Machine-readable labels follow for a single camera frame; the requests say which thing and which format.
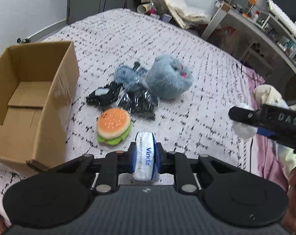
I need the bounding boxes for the pink bed sheet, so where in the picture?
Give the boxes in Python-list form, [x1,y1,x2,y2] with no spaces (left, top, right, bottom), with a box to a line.
[243,66,288,191]

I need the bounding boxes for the blue Vinda tissue pack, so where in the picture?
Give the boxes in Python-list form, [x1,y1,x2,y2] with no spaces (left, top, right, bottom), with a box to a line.
[133,131,160,182]

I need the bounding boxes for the white soft ball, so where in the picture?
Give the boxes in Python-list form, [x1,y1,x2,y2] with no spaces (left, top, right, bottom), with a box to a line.
[229,103,258,141]

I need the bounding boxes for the person's right hand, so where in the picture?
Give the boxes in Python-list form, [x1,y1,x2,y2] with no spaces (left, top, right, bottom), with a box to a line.
[282,167,296,234]

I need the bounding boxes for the hamburger plush toy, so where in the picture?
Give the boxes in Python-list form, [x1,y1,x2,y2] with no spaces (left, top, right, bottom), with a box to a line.
[96,108,132,146]

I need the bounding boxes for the brown cardboard box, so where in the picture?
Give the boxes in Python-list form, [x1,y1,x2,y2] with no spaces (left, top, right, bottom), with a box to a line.
[0,41,79,176]

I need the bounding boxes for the white black patterned bedspread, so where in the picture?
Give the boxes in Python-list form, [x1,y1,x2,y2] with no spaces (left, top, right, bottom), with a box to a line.
[0,9,251,215]

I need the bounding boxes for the white desk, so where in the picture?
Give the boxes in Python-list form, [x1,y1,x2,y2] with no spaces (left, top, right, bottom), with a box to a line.
[200,1,296,74]

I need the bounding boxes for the black roller skate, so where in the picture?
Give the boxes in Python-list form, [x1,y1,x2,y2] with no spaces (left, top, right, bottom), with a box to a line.
[16,38,31,43]

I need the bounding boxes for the white keyboard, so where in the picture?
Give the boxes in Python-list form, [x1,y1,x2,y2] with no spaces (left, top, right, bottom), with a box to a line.
[267,0,296,38]

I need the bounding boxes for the beige tote bag pile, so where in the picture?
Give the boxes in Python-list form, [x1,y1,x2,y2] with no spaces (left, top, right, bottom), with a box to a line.
[151,0,210,29]

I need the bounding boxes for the pastel fluffy blanket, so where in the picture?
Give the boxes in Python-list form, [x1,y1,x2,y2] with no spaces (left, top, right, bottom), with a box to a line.
[253,84,296,177]

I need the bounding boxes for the white paper cup tube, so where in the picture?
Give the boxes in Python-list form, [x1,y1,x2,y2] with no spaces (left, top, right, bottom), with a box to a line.
[137,3,151,14]

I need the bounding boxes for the black item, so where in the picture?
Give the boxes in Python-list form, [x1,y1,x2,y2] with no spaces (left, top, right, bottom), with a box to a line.
[117,82,158,120]

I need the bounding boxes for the black white fabric patch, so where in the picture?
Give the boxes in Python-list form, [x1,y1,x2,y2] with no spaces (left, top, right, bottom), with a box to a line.
[86,81,123,108]

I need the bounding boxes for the blue fluffy plush toy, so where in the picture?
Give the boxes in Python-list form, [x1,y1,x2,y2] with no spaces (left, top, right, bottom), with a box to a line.
[146,55,193,100]

